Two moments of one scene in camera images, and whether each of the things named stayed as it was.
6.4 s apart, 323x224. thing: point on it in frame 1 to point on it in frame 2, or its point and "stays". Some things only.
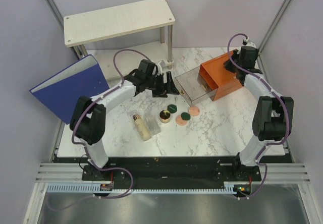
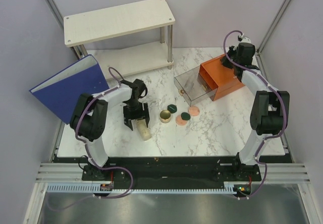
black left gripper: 168,87 to 141,114
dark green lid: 185,116 stays
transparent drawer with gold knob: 194,87 stays
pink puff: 194,110 stays
